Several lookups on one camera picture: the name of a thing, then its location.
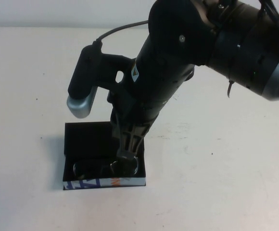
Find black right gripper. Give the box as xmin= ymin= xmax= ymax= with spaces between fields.
xmin=107 ymin=60 xmax=193 ymax=159

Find black printed glasses case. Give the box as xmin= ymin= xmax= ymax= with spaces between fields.
xmin=62 ymin=122 xmax=146 ymax=191

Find dark-framed glasses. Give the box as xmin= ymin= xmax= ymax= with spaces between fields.
xmin=72 ymin=155 xmax=140 ymax=180

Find black zip tie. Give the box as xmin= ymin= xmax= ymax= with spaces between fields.
xmin=227 ymin=79 xmax=234 ymax=99

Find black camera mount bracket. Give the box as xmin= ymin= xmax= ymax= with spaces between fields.
xmin=95 ymin=54 xmax=138 ymax=91

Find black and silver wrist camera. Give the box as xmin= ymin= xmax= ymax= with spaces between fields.
xmin=66 ymin=44 xmax=98 ymax=119

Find black camera cable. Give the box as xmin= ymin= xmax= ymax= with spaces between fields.
xmin=95 ymin=20 xmax=150 ymax=46

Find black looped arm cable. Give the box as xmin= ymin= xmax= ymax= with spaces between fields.
xmin=257 ymin=0 xmax=279 ymax=22

